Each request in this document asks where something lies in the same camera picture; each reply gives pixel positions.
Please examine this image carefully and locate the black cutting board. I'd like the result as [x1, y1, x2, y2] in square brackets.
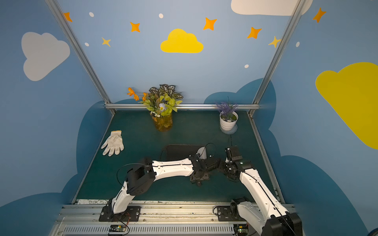
[159, 144, 204, 161]

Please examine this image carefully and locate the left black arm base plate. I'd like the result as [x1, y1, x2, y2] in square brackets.
[98, 206, 141, 223]

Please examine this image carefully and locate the right aluminium upright post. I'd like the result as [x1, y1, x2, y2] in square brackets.
[248, 0, 307, 118]

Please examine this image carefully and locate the cleaver knife black handle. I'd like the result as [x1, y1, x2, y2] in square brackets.
[195, 146, 207, 159]

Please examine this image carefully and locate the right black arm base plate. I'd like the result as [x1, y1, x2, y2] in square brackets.
[213, 206, 245, 222]

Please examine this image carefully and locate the aluminium front rail frame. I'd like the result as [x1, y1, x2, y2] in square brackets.
[48, 199, 305, 236]

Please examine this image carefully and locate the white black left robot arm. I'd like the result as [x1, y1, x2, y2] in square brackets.
[109, 155, 220, 215]

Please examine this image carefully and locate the aluminium upright post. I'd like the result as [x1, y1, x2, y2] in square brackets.
[45, 0, 112, 106]
[248, 0, 307, 118]

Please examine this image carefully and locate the controller circuit board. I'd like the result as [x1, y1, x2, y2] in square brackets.
[108, 225, 126, 235]
[234, 224, 249, 236]

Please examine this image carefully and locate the flower bouquet amber vase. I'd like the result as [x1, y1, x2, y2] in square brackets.
[128, 84, 183, 132]

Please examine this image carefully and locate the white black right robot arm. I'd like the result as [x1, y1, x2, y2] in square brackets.
[219, 146, 304, 236]

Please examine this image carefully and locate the right controller circuit board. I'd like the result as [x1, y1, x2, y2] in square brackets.
[234, 224, 249, 236]

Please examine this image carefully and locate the white cotton glove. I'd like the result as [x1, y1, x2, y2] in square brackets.
[101, 130, 124, 156]

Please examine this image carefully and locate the left aluminium upright post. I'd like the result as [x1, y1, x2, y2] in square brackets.
[45, 0, 112, 106]

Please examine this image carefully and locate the aluminium rear crossbar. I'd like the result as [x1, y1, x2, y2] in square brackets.
[105, 103, 259, 110]

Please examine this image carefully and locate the left controller circuit board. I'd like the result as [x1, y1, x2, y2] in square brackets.
[108, 225, 126, 235]

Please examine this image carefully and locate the lavender plant white pot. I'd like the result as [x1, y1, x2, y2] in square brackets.
[216, 101, 239, 135]

